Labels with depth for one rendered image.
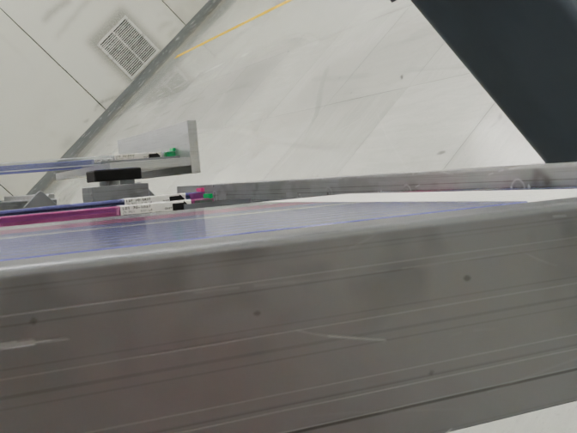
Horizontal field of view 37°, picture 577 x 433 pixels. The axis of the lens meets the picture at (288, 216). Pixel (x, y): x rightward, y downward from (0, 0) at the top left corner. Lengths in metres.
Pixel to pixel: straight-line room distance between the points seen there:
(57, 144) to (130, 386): 8.24
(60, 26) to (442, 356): 8.39
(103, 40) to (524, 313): 8.42
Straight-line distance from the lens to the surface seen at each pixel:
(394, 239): 0.24
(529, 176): 0.43
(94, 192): 0.90
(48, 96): 8.47
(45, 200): 1.63
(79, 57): 8.58
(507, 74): 1.10
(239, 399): 0.22
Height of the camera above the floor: 0.93
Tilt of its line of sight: 19 degrees down
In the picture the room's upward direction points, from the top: 45 degrees counter-clockwise
